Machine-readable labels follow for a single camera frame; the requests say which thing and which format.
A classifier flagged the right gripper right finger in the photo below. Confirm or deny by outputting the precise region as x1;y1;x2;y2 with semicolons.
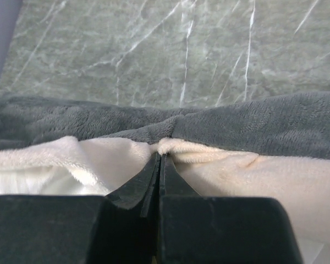
158;155;303;263

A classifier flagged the grey cream-ruffled pillowcase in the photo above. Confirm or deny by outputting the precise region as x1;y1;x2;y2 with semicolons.
0;91;330;263

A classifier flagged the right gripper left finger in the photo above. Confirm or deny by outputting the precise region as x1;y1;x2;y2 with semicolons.
0;155;160;263

